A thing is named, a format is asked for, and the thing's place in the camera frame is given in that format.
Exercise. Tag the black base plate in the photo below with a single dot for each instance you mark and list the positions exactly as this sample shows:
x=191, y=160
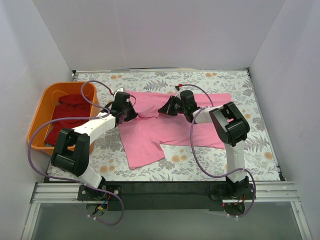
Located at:
x=168, y=195

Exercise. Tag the red t shirt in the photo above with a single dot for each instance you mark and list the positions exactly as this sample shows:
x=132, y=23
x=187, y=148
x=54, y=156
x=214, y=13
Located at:
x=73, y=107

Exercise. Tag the pink t shirt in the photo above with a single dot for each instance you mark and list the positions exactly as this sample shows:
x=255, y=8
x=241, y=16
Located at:
x=143, y=136

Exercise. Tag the orange plastic basket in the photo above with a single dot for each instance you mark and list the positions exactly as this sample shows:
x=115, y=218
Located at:
x=49, y=101

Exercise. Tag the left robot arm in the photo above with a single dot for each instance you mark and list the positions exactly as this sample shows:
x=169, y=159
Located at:
x=71, y=153

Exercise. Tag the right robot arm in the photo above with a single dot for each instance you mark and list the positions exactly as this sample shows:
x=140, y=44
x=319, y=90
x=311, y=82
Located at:
x=232, y=129

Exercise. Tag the floral table cloth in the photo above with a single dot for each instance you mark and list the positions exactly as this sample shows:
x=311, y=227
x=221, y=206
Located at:
x=108, y=156

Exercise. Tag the aluminium frame rail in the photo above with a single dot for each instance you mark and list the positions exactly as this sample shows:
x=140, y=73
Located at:
x=56, y=214

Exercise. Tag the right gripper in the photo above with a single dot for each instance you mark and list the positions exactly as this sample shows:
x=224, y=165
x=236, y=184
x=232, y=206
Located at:
x=170, y=106

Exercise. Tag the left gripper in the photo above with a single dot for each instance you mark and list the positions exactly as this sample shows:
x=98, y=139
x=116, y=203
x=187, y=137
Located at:
x=128, y=114

